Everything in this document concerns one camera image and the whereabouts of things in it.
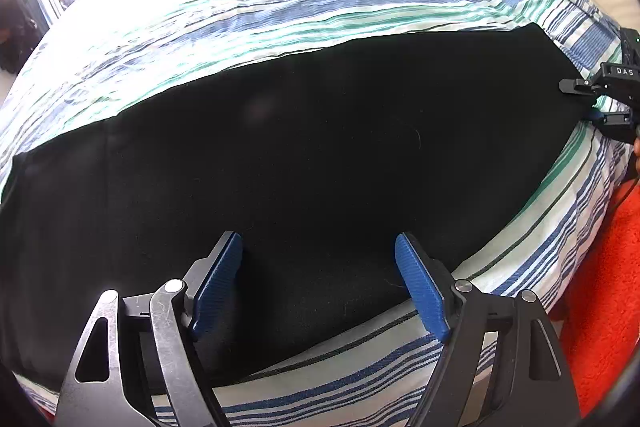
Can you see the black pants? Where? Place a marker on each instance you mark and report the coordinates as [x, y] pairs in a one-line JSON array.
[[318, 160]]

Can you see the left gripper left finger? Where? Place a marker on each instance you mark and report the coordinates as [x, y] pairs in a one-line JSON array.
[[105, 384]]

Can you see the dark hanging jacket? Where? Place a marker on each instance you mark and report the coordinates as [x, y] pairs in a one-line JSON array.
[[23, 25]]

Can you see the striped bed sheet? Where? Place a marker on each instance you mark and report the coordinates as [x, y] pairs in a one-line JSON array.
[[106, 56]]

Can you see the orange fleece trousers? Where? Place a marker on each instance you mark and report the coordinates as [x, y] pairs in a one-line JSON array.
[[600, 307]]

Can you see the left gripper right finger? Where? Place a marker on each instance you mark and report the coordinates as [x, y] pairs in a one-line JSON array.
[[530, 382]]

